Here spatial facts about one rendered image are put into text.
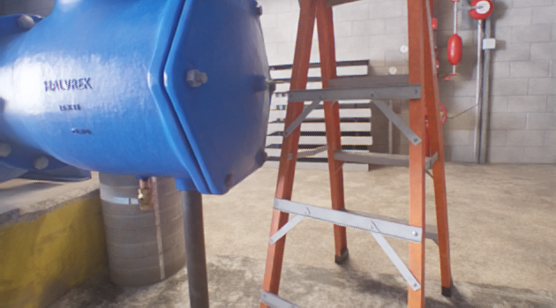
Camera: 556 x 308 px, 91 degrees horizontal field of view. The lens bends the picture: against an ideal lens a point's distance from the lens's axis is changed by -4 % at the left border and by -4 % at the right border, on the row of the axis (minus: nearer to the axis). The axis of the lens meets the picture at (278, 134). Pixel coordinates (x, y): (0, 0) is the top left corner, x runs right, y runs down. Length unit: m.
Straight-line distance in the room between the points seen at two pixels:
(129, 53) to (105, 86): 0.09
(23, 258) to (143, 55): 1.05
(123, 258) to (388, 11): 3.75
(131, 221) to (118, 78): 0.86
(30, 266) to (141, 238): 0.40
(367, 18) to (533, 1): 1.85
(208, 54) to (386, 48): 3.51
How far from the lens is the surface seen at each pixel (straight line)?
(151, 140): 0.66
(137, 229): 1.41
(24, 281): 1.52
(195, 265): 0.97
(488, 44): 4.15
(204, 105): 0.59
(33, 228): 1.47
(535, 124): 4.46
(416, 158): 0.73
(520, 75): 4.37
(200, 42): 0.60
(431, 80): 0.98
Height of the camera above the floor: 0.79
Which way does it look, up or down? 6 degrees down
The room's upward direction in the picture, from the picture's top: 2 degrees counter-clockwise
